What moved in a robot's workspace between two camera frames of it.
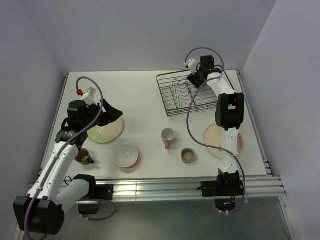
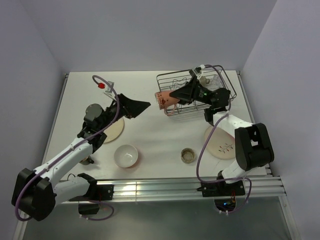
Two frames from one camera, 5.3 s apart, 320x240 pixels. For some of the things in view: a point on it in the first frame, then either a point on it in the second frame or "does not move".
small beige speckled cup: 187,155 does not move
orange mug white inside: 167,135 -> 164,100
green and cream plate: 109,132 does not move
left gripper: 110,115 -> 132,108
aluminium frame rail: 184,189 does not move
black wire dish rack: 179,95 does not move
